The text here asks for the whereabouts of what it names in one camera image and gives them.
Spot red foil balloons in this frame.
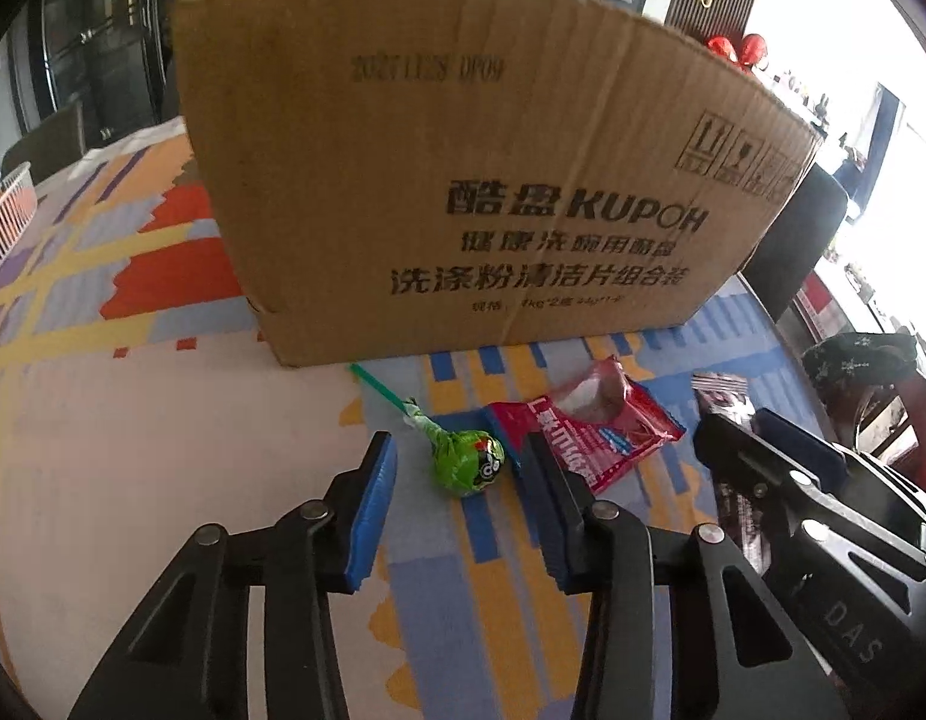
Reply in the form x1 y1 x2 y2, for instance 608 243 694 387
706 31 771 72

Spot pink snack packet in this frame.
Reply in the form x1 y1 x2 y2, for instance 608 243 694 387
484 397 659 496

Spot dark grey dining chair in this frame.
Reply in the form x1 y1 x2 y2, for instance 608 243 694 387
740 161 850 323
2 101 85 185

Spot brown cardboard box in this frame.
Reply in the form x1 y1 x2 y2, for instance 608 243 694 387
169 0 824 368

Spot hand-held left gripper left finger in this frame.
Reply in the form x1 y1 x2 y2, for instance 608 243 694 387
69 431 399 720

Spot green lollipop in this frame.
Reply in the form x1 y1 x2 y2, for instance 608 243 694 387
349 364 507 500

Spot dark brown snack packet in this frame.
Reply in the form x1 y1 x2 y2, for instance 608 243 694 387
692 371 775 586

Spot colourful patterned tablecloth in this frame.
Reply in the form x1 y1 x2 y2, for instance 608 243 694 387
0 116 831 720

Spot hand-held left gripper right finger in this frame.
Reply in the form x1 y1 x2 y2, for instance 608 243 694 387
519 433 846 720

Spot red candy packet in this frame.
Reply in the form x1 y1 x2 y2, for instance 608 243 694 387
549 358 687 442

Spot white plastic fruit basket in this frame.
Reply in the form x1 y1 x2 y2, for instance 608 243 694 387
0 161 40 278

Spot black framed glass door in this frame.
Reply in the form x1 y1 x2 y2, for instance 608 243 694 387
9 0 168 140

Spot dark patterned cloth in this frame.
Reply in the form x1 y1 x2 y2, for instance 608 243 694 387
800 331 921 406

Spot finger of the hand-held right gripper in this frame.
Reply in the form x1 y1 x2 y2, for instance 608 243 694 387
692 414 926 578
755 409 926 533

